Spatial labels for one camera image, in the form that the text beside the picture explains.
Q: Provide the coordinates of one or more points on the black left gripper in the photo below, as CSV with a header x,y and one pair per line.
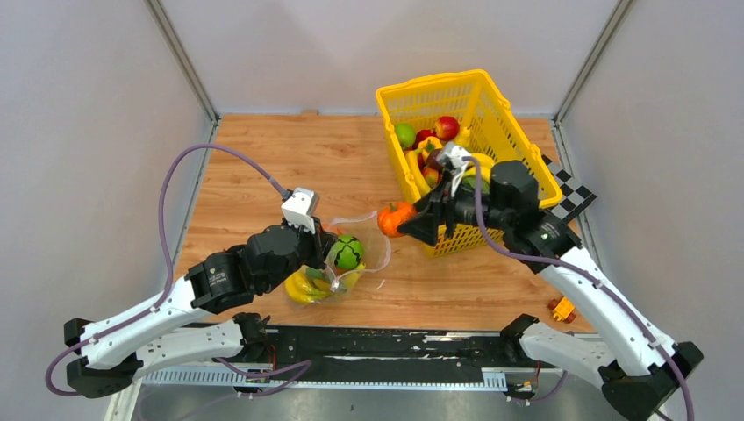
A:
x,y
321,241

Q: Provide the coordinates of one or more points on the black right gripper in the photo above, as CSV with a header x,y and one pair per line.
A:
x,y
425,226

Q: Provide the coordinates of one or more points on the small watermelon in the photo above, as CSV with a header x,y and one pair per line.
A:
x,y
347,252

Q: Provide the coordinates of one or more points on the clear zip top bag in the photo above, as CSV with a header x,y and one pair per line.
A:
x,y
377,248

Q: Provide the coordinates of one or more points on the small orange pumpkin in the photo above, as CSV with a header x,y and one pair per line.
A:
x,y
392,216

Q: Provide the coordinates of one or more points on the yellow banana bunch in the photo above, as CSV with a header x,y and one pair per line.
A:
x,y
313,286

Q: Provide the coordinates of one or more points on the yellow bell pepper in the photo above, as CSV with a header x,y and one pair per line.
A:
x,y
428,145

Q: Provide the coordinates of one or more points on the yellow plastic basket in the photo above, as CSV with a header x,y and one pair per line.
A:
x,y
475,101

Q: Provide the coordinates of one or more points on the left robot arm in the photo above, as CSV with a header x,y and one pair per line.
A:
x,y
162,332

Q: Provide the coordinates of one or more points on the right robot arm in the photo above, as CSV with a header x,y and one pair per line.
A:
x,y
636,366

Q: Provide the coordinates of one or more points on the small red peach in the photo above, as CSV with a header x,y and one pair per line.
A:
x,y
431,176

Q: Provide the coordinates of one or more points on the yellow pear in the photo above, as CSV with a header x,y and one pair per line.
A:
x,y
463,137

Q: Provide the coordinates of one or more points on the red apple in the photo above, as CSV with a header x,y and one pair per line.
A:
x,y
446,128
422,135

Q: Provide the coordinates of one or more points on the green apple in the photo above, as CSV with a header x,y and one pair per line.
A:
x,y
406,135

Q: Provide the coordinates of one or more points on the checkerboard calibration board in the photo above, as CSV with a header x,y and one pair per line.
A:
x,y
576,198

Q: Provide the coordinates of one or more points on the yellow orange toy block car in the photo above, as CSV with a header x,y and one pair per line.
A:
x,y
562,310

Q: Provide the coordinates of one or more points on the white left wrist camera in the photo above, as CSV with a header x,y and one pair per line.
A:
x,y
299,207

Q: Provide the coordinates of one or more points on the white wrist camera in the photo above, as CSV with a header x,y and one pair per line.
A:
x,y
299,207
455,159

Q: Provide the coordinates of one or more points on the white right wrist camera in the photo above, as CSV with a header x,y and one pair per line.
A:
x,y
455,159

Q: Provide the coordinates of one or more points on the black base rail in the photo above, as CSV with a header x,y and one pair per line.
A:
x,y
370,355

